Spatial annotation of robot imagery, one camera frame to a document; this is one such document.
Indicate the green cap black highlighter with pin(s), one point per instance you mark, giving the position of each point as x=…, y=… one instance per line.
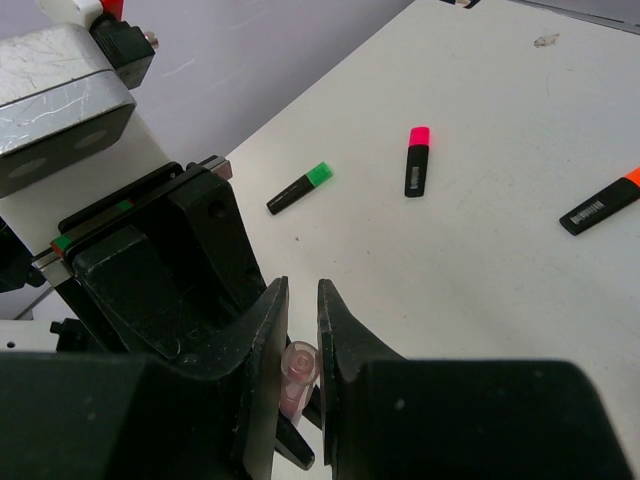
x=300, y=188

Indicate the orange cap black highlighter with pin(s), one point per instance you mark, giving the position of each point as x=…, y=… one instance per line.
x=610, y=200

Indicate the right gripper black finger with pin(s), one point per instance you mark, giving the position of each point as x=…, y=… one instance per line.
x=129, y=416

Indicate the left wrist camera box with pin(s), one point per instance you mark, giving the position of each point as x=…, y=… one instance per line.
x=70, y=132

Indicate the pink cap black highlighter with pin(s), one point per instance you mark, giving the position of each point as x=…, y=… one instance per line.
x=417, y=161

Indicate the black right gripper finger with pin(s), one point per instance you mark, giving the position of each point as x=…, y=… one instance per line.
x=245, y=322
x=156, y=286

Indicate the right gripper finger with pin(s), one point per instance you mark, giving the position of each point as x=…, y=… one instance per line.
x=388, y=417

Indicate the purple red-tip pen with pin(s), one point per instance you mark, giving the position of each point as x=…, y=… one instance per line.
x=299, y=373

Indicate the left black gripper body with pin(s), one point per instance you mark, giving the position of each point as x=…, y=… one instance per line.
x=60, y=240

